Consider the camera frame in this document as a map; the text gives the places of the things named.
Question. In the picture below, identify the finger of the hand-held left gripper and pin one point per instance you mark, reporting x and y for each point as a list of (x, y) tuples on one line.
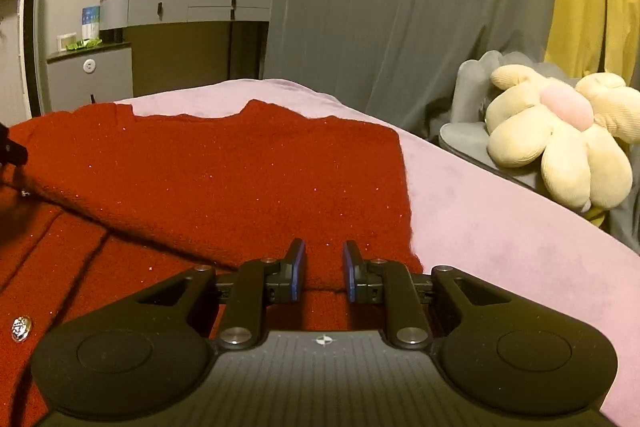
[(12, 149)]

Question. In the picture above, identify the pink plush blanket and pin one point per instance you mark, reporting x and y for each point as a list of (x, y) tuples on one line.
[(500, 247)]

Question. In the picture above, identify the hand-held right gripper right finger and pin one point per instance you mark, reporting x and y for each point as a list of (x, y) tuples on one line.
[(349, 274)]

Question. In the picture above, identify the red knit cardigan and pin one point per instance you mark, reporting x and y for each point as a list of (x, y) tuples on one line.
[(200, 187)]

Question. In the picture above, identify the cream flower plush cushion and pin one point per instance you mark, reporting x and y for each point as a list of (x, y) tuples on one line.
[(565, 157)]

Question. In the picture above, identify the white tower fan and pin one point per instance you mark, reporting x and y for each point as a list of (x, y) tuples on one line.
[(30, 32)]

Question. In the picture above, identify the grey curtain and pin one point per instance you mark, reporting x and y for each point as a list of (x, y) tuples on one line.
[(400, 7)]

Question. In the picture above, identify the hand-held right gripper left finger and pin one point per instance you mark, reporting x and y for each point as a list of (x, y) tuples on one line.
[(298, 272)]

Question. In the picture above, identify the small white box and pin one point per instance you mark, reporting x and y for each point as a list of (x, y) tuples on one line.
[(66, 43)]

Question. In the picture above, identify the grey drawer cabinet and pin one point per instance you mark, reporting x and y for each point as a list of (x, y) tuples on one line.
[(100, 82)]

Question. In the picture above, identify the grey vanity desk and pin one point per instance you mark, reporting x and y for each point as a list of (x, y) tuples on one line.
[(160, 7)]

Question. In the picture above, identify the green packet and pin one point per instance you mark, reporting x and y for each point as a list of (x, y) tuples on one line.
[(86, 44)]

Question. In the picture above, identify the grey upholstered chair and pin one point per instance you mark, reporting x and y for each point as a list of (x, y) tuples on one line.
[(467, 132)]

